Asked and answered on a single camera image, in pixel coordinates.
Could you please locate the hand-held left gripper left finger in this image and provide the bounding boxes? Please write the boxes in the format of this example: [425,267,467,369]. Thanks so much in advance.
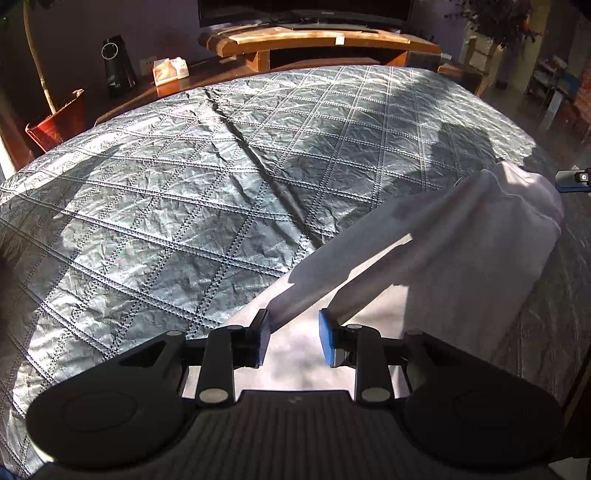
[117,308,271,408]

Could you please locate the red plant pot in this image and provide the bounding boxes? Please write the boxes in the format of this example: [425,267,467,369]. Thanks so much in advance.
[25,89,87,153]

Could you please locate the black television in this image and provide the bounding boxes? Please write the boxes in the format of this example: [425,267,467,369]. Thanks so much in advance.
[198,0,411,29]

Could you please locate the orange tissue box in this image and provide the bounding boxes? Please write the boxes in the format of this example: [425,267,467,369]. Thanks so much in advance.
[151,56,189,87]

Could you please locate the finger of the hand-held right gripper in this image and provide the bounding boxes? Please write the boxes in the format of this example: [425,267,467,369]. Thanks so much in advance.
[555,168,591,193]

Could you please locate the black speaker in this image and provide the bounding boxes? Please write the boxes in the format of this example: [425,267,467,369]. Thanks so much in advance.
[102,34,138,97]

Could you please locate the green potted tree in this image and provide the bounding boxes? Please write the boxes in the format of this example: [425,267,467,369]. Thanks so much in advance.
[22,0,58,116]

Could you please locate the light pink pants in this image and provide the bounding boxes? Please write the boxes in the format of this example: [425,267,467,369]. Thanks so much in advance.
[182,159,566,402]

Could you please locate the wooden tv stand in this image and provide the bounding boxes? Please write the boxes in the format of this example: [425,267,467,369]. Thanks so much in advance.
[95,24,490,127]

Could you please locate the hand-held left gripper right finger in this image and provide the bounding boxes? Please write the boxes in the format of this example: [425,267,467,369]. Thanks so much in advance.
[318,308,467,407]

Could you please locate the grey quilted mat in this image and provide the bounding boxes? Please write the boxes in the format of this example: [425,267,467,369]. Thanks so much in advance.
[0,65,591,476]

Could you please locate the metal storage rack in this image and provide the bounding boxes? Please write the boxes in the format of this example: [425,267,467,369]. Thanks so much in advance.
[526,54,591,134]

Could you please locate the purple leafed plant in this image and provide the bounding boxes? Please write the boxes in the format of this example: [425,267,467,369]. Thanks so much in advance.
[445,0,544,52]

